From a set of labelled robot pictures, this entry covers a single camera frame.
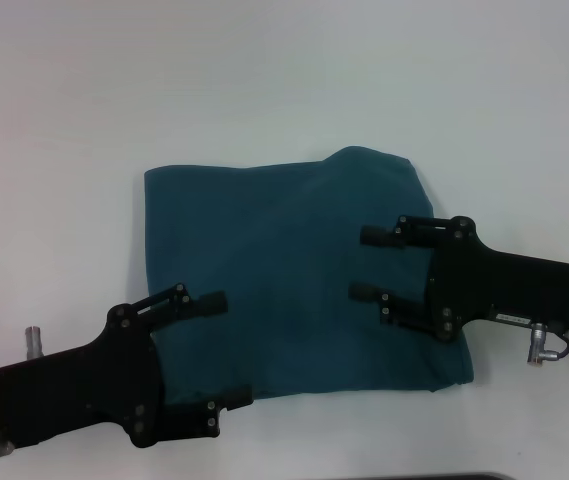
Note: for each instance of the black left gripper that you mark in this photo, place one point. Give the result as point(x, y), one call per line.
point(79, 390)

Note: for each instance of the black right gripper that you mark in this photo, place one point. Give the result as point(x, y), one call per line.
point(494, 290)

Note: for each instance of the teal T-shirt with FREE print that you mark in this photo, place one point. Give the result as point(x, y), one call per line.
point(289, 250)

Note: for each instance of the silver connector on right gripper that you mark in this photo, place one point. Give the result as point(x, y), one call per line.
point(539, 347)

